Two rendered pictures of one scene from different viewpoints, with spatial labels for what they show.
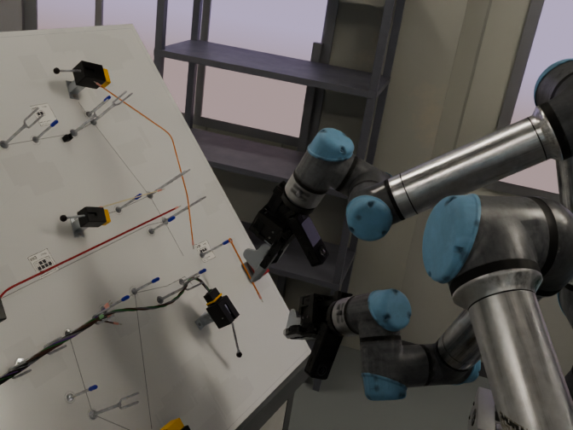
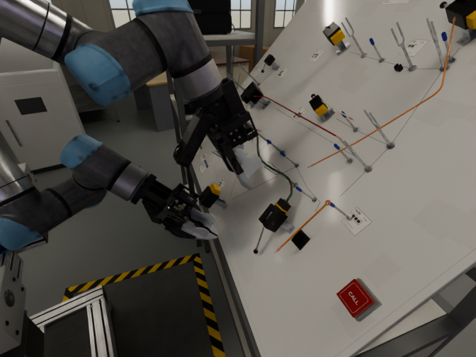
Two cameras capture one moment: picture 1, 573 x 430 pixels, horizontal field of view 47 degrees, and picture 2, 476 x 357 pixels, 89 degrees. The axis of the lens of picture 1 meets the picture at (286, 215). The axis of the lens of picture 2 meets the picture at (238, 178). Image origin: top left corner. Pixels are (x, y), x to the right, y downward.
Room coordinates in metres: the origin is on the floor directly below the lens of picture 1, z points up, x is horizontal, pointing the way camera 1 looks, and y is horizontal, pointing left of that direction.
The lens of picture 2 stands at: (1.56, -0.29, 1.55)
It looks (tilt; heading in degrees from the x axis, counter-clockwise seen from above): 34 degrees down; 135
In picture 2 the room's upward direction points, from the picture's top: straight up
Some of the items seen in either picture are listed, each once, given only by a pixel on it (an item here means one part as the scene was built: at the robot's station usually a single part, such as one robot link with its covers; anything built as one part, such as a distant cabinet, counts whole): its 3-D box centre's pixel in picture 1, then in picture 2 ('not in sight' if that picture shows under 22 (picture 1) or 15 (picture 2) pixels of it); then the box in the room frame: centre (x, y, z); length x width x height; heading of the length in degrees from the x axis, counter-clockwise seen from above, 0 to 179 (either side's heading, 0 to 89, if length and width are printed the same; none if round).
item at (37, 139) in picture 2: not in sight; (33, 95); (-2.04, 0.03, 0.78); 0.79 x 0.69 x 1.56; 167
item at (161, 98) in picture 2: not in sight; (160, 95); (-2.44, 1.78, 0.37); 1.33 x 0.69 x 0.73; 168
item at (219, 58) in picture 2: not in sight; (207, 74); (-3.20, 3.45, 0.40); 2.34 x 0.77 x 0.80; 167
